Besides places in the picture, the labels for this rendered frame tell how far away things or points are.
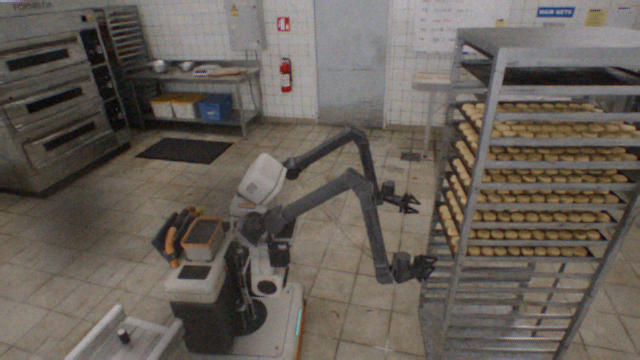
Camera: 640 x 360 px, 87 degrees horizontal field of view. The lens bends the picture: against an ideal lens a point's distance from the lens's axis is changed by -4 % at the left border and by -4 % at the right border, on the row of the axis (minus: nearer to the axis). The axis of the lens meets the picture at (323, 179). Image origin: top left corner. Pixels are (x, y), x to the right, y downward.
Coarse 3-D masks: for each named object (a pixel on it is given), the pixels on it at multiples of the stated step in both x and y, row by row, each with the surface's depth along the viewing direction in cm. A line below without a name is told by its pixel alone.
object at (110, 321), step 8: (120, 304) 139; (112, 312) 136; (120, 312) 139; (104, 320) 133; (112, 320) 135; (120, 320) 139; (96, 328) 130; (104, 328) 132; (112, 328) 135; (88, 336) 127; (96, 336) 128; (104, 336) 132; (80, 344) 124; (88, 344) 125; (96, 344) 129; (72, 352) 121; (80, 352) 122; (88, 352) 125
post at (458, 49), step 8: (456, 40) 145; (456, 48) 145; (456, 56) 147; (456, 72) 150; (448, 96) 157; (456, 96) 155; (448, 104) 158; (448, 112) 159; (448, 128) 163; (448, 136) 165; (440, 152) 172; (440, 160) 172; (440, 168) 174; (440, 184) 178; (432, 208) 188; (432, 224) 191; (432, 240) 196; (432, 248) 199
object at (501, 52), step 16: (496, 48) 104; (496, 64) 105; (496, 80) 107; (496, 96) 110; (480, 144) 118; (480, 160) 121; (480, 176) 124; (464, 224) 135; (464, 240) 139; (464, 256) 143; (448, 288) 155; (448, 304) 157; (448, 320) 163
